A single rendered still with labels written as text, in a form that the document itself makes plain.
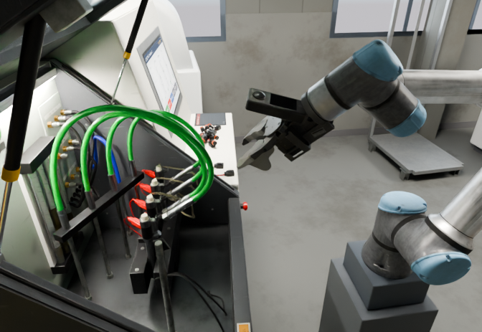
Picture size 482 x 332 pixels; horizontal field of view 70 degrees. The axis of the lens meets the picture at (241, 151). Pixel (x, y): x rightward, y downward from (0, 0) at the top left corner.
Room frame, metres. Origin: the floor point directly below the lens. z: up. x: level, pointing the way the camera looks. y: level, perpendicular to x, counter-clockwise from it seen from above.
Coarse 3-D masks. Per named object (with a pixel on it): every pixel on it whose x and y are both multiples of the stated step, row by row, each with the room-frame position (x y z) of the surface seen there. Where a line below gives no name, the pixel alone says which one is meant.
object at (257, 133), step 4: (260, 124) 0.69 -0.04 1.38; (264, 124) 0.67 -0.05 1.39; (252, 128) 0.70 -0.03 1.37; (256, 128) 0.69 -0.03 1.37; (260, 128) 0.67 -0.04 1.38; (264, 128) 0.67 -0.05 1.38; (252, 132) 0.69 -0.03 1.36; (256, 132) 0.68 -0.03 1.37; (260, 132) 0.67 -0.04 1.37; (264, 132) 0.67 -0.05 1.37; (248, 136) 0.69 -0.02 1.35; (252, 136) 0.69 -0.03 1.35; (256, 136) 0.69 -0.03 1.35; (260, 136) 0.69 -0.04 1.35; (244, 140) 0.70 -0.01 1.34; (248, 140) 0.70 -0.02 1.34; (244, 144) 0.71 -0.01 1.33
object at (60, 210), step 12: (96, 108) 0.68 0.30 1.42; (108, 108) 0.68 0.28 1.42; (120, 108) 0.68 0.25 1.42; (132, 108) 0.68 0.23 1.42; (72, 120) 0.68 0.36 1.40; (168, 120) 0.69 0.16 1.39; (60, 132) 0.67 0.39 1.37; (180, 132) 0.69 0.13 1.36; (204, 156) 0.69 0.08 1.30; (204, 192) 0.69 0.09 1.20; (60, 204) 0.67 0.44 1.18
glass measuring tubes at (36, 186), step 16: (32, 144) 0.77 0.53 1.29; (48, 144) 0.78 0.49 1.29; (32, 160) 0.70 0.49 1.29; (48, 160) 0.77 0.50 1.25; (32, 176) 0.69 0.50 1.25; (48, 176) 0.76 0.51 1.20; (32, 192) 0.70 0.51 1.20; (48, 192) 0.73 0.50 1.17; (64, 192) 0.80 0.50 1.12; (32, 208) 0.68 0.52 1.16; (48, 208) 0.73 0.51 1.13; (48, 224) 0.69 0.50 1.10; (48, 240) 0.69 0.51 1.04; (80, 240) 0.80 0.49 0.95; (48, 256) 0.68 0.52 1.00; (64, 256) 0.72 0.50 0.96; (64, 272) 0.68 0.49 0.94
